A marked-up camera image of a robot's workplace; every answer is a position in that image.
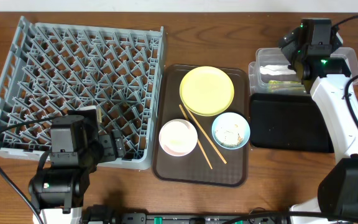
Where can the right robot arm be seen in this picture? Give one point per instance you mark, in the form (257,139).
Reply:
(328,80)

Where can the light blue bowl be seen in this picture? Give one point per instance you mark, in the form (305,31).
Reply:
(232,118)

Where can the yellow round plate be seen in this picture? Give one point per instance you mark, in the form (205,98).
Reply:
(206,91)

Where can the grey dishwasher rack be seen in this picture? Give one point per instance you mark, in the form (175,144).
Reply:
(54,68)

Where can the white plastic wrapper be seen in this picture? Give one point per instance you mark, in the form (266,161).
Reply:
(276,70)

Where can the pink bowl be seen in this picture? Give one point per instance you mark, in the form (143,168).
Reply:
(194,137)

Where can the black waste tray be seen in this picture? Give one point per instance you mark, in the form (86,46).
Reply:
(288,122)

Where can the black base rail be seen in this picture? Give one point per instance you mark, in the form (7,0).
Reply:
(107,215)

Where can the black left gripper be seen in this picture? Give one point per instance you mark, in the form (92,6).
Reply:
(113,145)

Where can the brown serving tray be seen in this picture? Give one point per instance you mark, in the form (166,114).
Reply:
(193,168)

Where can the green snack wrapper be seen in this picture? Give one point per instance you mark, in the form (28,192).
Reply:
(275,86)

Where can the white paper cup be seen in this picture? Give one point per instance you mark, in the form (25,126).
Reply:
(176,136)

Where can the wooden chopstick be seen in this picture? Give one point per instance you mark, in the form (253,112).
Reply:
(206,136)
(198,141)

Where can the pile of rice and nuts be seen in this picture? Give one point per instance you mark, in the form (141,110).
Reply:
(230,135)

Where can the clear plastic waste bin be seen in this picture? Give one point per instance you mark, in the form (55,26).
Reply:
(268,56)

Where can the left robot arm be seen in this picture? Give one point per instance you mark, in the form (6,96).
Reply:
(63,175)

